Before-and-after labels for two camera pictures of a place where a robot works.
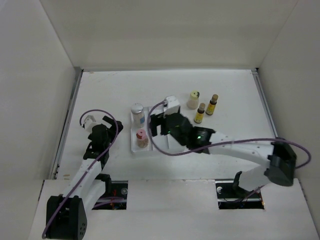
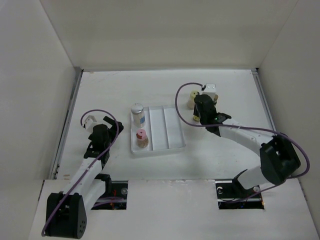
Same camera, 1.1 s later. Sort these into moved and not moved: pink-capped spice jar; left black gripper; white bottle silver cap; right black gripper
Moved: right black gripper
Not moved: pink-capped spice jar; white bottle silver cap; left black gripper
